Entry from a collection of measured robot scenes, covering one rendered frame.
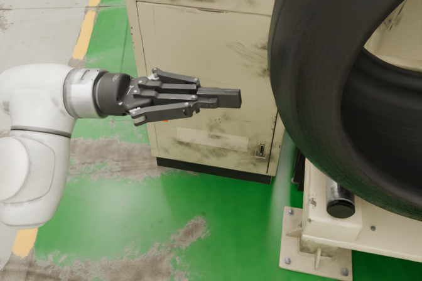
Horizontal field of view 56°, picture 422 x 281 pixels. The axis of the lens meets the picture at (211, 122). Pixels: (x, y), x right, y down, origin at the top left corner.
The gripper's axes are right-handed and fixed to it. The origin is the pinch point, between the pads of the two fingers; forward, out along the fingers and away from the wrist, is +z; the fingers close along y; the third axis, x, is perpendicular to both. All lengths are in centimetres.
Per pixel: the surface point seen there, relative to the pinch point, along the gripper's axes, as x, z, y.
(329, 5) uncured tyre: -22.8, 15.7, -11.6
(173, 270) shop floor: 98, -32, 11
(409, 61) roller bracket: 11.3, 34.0, 25.7
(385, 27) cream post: 3.6, 28.4, 26.7
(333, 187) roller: 12.4, 18.8, -6.9
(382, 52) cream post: 9.7, 28.7, 26.8
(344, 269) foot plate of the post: 103, 30, 23
